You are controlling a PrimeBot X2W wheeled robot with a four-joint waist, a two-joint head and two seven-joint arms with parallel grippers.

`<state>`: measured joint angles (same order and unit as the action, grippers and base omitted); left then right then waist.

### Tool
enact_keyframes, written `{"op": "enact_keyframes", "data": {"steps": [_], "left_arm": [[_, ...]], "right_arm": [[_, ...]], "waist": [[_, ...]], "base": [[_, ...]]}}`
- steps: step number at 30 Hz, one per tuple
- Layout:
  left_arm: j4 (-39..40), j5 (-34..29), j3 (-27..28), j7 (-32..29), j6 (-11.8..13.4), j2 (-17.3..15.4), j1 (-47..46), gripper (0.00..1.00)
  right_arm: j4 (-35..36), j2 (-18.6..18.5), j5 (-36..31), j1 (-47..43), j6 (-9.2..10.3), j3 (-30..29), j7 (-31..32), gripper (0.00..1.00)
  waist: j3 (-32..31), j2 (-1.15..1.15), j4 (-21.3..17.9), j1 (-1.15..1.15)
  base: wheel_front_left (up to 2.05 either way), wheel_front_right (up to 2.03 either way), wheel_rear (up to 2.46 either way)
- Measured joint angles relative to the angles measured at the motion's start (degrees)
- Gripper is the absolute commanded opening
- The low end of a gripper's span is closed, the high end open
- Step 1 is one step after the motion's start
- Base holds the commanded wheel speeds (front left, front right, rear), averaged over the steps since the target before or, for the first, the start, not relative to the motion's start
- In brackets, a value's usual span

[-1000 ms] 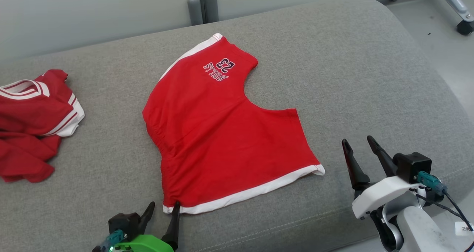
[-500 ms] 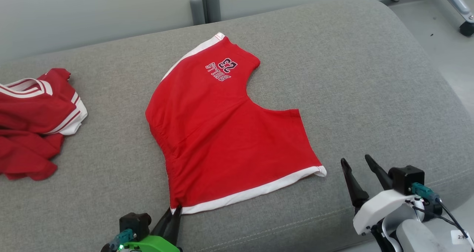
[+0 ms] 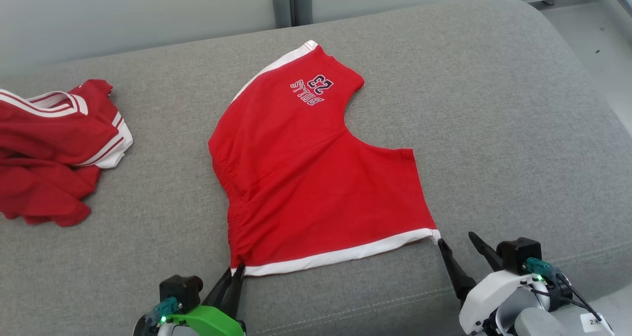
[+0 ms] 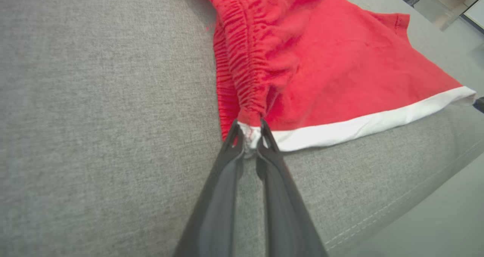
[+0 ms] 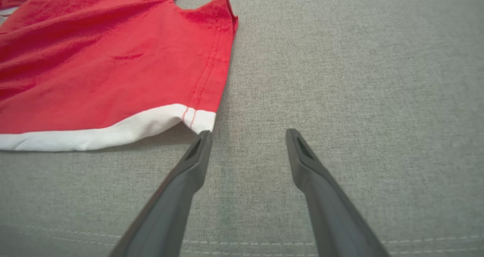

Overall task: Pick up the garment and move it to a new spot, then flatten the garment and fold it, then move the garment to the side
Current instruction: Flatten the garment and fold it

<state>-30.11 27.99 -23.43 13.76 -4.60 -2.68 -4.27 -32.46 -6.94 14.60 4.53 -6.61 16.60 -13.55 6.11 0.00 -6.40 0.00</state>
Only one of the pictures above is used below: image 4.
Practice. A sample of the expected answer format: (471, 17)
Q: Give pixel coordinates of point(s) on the red shorts with white trim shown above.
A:
(340, 60)

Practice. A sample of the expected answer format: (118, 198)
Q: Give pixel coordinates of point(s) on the grey fabric sofa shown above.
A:
(94, 117)

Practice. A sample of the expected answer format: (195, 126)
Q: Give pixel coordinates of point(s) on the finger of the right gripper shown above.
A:
(480, 105)

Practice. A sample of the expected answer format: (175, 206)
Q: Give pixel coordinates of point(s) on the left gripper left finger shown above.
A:
(217, 204)

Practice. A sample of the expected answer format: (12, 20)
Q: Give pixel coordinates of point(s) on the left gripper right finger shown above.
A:
(283, 211)

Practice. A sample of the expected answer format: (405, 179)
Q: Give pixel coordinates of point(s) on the pale background furniture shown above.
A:
(457, 3)

